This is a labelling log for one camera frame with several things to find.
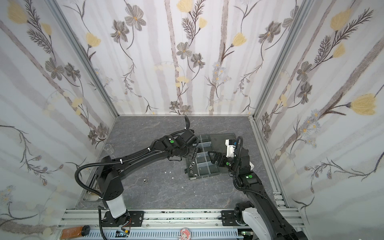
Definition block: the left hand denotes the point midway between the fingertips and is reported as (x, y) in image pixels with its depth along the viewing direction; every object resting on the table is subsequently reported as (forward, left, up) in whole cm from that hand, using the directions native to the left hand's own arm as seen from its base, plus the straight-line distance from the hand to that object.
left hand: (193, 152), depth 81 cm
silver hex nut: (0, 0, -14) cm, 14 cm away
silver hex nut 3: (-10, +29, -14) cm, 34 cm away
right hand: (-3, -12, +3) cm, 12 cm away
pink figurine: (-36, +5, -11) cm, 38 cm away
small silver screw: (-8, +13, -16) cm, 22 cm away
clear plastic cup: (+11, +56, -13) cm, 59 cm away
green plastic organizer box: (-2, -5, -13) cm, 14 cm away
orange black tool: (-34, +55, -11) cm, 66 cm away
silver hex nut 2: (-2, +2, -15) cm, 15 cm away
